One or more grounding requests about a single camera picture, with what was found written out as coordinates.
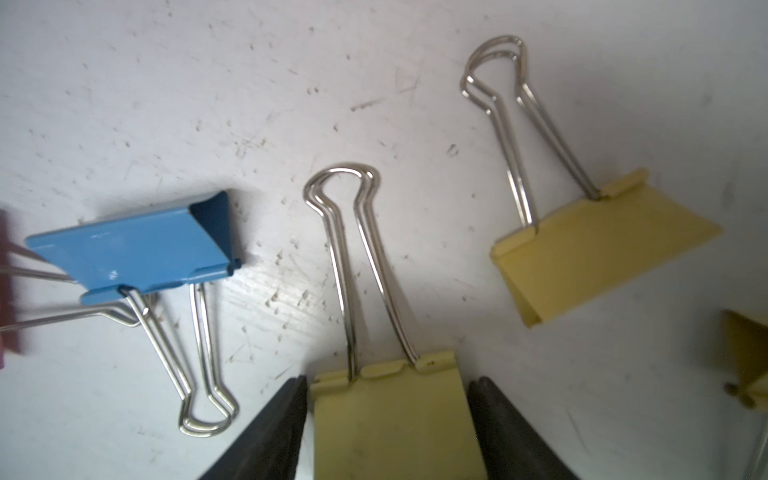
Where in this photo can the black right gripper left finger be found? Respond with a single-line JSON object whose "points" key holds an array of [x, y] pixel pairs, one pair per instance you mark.
{"points": [[269, 447]]}

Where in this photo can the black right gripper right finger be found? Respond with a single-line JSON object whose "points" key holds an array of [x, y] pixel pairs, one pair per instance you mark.
{"points": [[511, 447]]}

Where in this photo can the yellow binder clip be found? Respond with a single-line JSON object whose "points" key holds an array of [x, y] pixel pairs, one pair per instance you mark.
{"points": [[610, 236], [402, 419], [747, 344]]}

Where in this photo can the blue binder clip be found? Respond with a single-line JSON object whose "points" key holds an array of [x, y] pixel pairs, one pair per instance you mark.
{"points": [[186, 243]]}

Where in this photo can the pink binder clip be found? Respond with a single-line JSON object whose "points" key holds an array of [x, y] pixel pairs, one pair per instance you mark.
{"points": [[116, 312]]}

